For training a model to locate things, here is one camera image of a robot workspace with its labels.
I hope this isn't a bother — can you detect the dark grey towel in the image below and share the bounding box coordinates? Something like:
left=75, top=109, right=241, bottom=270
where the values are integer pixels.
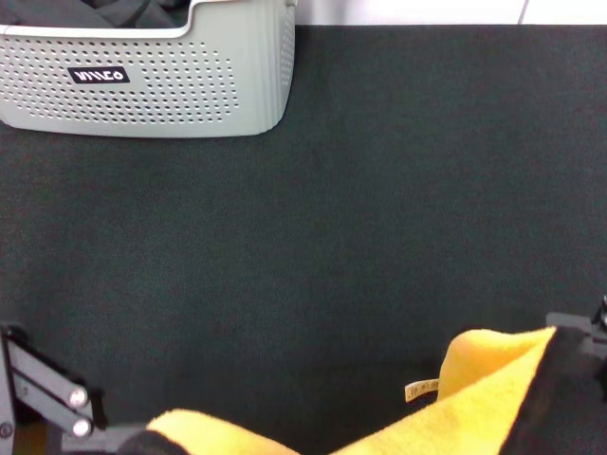
left=0, top=0, right=192, bottom=29

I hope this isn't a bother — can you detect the grey perforated storage box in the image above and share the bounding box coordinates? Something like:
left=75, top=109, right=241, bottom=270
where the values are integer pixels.
left=0, top=0, right=296, bottom=139

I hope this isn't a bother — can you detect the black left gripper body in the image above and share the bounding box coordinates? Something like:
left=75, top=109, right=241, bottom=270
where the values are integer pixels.
left=0, top=367, right=20, bottom=455

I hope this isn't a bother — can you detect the yellow towel with black rim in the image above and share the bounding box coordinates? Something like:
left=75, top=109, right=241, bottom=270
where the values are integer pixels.
left=118, top=325, right=607, bottom=455

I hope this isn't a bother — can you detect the black tablecloth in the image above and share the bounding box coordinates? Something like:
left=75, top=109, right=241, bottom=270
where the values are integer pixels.
left=0, top=23, right=607, bottom=455

